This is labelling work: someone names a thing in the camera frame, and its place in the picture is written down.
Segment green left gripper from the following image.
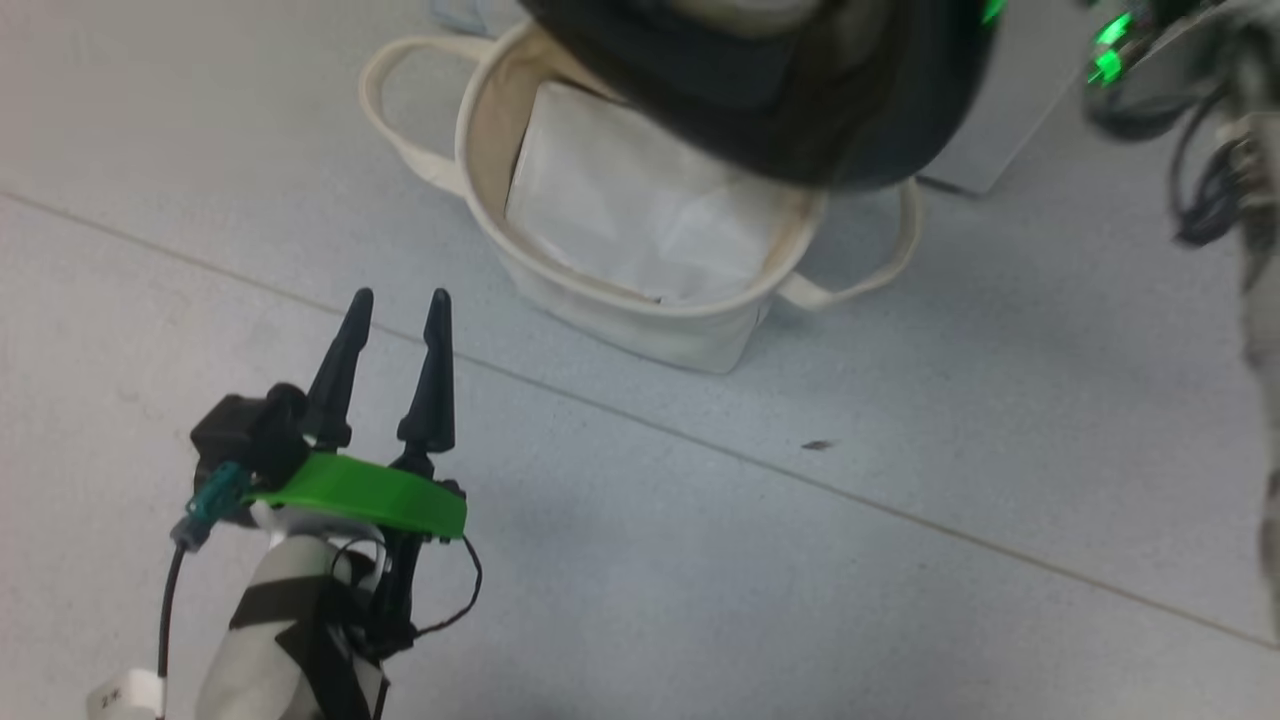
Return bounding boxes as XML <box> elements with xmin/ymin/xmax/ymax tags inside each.
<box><xmin>243</xmin><ymin>288</ymin><xmax>469</xmax><ymax>656</ymax></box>

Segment dark round washing machine door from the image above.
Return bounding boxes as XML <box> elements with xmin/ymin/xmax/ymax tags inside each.
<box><xmin>518</xmin><ymin>0</ymin><xmax>1003</xmax><ymax>193</ymax></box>

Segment cream canvas laundry basket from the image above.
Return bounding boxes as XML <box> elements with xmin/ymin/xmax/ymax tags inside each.
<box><xmin>358</xmin><ymin>20</ymin><xmax>923</xmax><ymax>375</ymax></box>

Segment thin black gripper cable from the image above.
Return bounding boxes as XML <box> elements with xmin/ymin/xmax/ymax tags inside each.
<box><xmin>330</xmin><ymin>535</ymin><xmax>484</xmax><ymax>641</ymax></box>

